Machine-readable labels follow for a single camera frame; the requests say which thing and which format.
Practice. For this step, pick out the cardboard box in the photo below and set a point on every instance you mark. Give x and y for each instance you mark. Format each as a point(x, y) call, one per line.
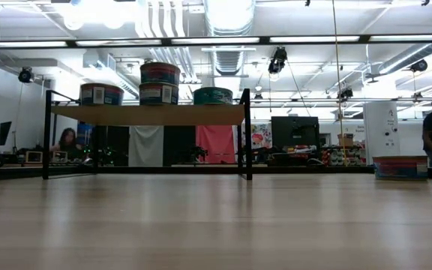
point(346, 140)

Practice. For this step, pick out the gold lid red-blue can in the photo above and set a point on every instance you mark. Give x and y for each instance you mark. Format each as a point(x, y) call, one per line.
point(101, 95)
point(159, 74)
point(158, 94)
point(399, 168)

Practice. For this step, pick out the white pillar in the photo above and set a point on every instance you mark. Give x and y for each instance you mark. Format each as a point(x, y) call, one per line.
point(383, 127)

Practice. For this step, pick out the black ceiling speaker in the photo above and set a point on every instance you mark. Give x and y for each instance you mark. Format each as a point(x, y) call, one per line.
point(26, 75)

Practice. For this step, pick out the blue barrel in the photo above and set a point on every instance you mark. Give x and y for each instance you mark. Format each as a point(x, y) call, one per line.
point(84, 133)

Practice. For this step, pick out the floral poster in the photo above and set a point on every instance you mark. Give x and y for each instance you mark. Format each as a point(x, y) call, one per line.
point(261, 137)

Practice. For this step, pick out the black overhead light bar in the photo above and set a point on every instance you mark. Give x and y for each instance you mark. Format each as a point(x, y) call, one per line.
point(166, 41)

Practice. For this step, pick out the black monitor on stand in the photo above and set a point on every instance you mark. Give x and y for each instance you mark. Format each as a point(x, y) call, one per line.
point(1, 133)

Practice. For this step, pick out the red hanging cloth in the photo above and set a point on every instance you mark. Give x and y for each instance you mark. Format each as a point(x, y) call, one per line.
point(216, 144)

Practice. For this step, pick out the seated person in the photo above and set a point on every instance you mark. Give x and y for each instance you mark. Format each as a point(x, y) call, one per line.
point(68, 138)

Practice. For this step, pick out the rack with white containers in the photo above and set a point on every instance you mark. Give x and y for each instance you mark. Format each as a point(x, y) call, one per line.
point(341, 157)

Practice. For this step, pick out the black hanging spotlight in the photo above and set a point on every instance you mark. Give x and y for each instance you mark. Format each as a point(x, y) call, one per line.
point(419, 65)
point(345, 93)
point(279, 60)

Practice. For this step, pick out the black cabinet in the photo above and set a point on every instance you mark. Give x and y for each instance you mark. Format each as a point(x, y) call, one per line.
point(294, 131)

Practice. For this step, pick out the white hanging cloth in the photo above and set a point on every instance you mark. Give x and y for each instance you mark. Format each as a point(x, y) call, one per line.
point(145, 146)

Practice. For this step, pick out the silver ventilation duct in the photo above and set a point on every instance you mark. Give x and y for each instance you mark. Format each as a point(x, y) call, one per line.
point(229, 62)

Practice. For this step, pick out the wooden shelf with black legs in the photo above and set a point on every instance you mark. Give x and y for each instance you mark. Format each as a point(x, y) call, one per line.
point(144, 114)

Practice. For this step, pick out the teal label pull-tab can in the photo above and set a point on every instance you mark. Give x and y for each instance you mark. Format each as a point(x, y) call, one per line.
point(213, 96)

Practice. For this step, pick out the black metal table frame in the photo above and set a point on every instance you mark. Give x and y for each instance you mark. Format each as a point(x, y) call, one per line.
point(186, 169)

